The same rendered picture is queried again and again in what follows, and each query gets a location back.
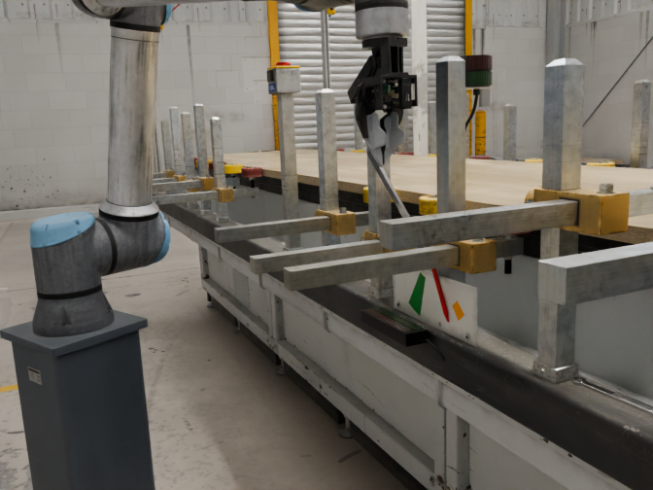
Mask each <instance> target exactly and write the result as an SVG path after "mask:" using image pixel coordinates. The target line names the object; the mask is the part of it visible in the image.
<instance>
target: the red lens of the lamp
mask: <svg viewBox="0 0 653 490"><path fill-rule="evenodd" d="M461 58H462V59H463V60H465V70H484V69H487V70H493V57H492V56H491V55H474V56H463V57H461Z"/></svg>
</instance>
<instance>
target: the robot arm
mask: <svg viewBox="0 0 653 490"><path fill-rule="evenodd" d="M223 1H246V2H248V1H267V0H72V2H73V3H74V5H75V6H76V7H77V8H78V9H79V10H80V11H82V12H83V13H85V14H87V15H89V16H91V17H95V18H105V19H109V20H110V28H111V52H110V97H109V142H108V187H107V198H106V199H104V200H103V201H102V202H101V203H100V204H99V217H98V218H94V216H93V214H92V213H90V212H77V213H74V212H71V213H64V214H58V215H53V216H49V217H46V218H43V219H40V220H38V221H36V222H34V223H33V224H32V225H31V227H30V247H31V254H32V261H33V267H34V275H35V282H36V290H37V297H38V301H37V305H36V309H35V313H34V316H33V320H32V328H33V332H34V333H35V334H37V335H40V336H47V337H62V336H71V335H78V334H83V333H91V332H94V331H98V330H100V329H103V328H105V327H107V326H109V325H111V324H112V323H113V322H114V320H115V318H114V311H113V309H112V307H111V305H110V303H109V301H108V300H107V298H106V297H105V295H104V293H103V290H102V281H101V277H102V276H106V275H110V274H115V273H119V272H123V271H127V270H130V269H135V268H139V267H145V266H148V265H151V264H153V263H157V262H159V261H161V260H162V259H163V258H164V257H165V256H166V254H167V252H168V250H169V247H170V245H169V243H170V241H171V233H170V227H169V225H168V222H167V220H164V216H163V214H162V213H160V212H159V211H158V210H159V209H158V206H157V205H156V204H155V203H154V202H153V201H152V190H153V169H154V148H155V106H156V86H157V65H158V43H159V34H160V27H161V25H162V24H164V23H166V22H167V21H168V20H169V18H170V17H171V14H172V6H173V4H189V3H207V2H223ZM270 1H279V2H285V3H291V4H294V5H295V6H296V7H297V8H298V9H299V10H301V11H304V12H313V13H315V12H320V11H323V10H325V9H330V8H335V7H340V6H345V5H350V4H355V21H356V38H357V39H358V40H361V46H362V49H363V50H367V51H372V55H371V56H370V57H369V58H368V60H367V61H366V63H365V64H364V66H363V67H362V69H361V71H360V72H359V74H358V75H357V77H356V79H355V80H354V82H353V83H352V85H351V87H350V88H349V90H348V91H347V93H348V96H349V99H350V101H351V104H356V108H355V116H356V121H357V124H358V127H359V129H360V132H361V135H362V138H363V139H364V141H365V143H366V145H367V147H368V149H369V151H370V152H371V154H372V155H373V157H374V158H375V159H376V161H377V162H378V163H379V164H380V165H386V164H387V162H388V160H389V159H390V157H391V155H392V153H393V150H394V148H395V147H397V146H399V145H401V144H402V143H403V142H404V139H405V134H404V131H403V130H402V129H400V128H399V125H400V123H401V120H402V117H403V109H411V107H413V106H418V92H417V75H409V74H408V72H403V48H404V47H407V38H405V37H407V36H408V35H409V26H408V0H270ZM412 84H415V99H414V100H412V97H411V85H412ZM377 110H383V112H384V113H388V114H386V115H385V116H384V117H383V118H382V119H380V120H379V116H378V114H377V113H374V112H375V111H377ZM372 113H373V114H372Z"/></svg>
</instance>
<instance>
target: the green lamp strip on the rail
mask: <svg viewBox="0 0 653 490"><path fill-rule="evenodd" d="M372 309H373V310H375V311H377V312H379V313H381V314H383V315H385V316H387V317H389V318H391V319H393V320H395V321H397V322H399V323H401V324H402V325H404V326H406V327H408V328H409V329H411V330H413V331H419V330H423V329H422V328H421V327H419V326H417V325H415V324H413V323H411V322H409V321H407V320H405V319H403V318H401V317H399V316H397V315H395V314H394V313H392V312H390V311H388V310H386V309H384V308H382V307H380V306H379V307H373V308H372Z"/></svg>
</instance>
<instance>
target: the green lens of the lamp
mask: <svg viewBox="0 0 653 490"><path fill-rule="evenodd" d="M492 82H493V72H492V71H479V72H465V86H491V85H492Z"/></svg>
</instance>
